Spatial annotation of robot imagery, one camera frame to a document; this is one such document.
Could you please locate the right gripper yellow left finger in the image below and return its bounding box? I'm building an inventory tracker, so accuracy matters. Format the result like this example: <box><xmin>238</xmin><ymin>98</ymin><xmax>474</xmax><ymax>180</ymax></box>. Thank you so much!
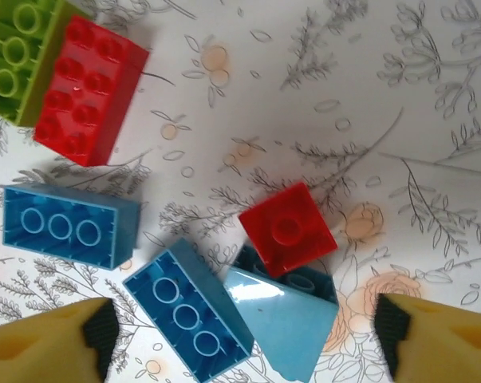
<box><xmin>0</xmin><ymin>297</ymin><xmax>121</xmax><ymax>383</ymax></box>

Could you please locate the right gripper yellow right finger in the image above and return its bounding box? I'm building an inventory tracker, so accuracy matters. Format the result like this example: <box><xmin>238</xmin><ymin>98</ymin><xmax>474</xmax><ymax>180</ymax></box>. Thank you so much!
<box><xmin>373</xmin><ymin>293</ymin><xmax>481</xmax><ymax>383</ymax></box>

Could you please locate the blue two-by-four lego brick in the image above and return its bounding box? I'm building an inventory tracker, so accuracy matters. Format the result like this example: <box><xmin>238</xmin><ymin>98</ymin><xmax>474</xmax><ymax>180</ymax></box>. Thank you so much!
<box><xmin>122</xmin><ymin>238</ymin><xmax>255</xmax><ymax>383</ymax></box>
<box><xmin>0</xmin><ymin>183</ymin><xmax>142</xmax><ymax>272</ymax></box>

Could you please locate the small red lego brick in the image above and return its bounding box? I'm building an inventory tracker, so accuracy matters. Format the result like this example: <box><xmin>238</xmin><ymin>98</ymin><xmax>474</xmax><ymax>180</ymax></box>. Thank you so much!
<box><xmin>238</xmin><ymin>181</ymin><xmax>339</xmax><ymax>279</ymax></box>

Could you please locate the red two-by-four lego brick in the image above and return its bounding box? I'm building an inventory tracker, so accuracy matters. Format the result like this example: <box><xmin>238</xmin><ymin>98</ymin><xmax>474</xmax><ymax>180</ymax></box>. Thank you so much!
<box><xmin>32</xmin><ymin>14</ymin><xmax>150</xmax><ymax>168</ymax></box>

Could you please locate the green two-by-four lego brick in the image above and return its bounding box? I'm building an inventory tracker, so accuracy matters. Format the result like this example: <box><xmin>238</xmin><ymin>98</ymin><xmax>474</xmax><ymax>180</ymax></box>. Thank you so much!
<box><xmin>0</xmin><ymin>0</ymin><xmax>96</xmax><ymax>128</ymax></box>

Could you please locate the floral patterned table cover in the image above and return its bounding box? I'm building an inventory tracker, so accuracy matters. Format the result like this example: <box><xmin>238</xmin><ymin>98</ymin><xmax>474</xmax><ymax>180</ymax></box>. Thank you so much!
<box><xmin>0</xmin><ymin>0</ymin><xmax>481</xmax><ymax>383</ymax></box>

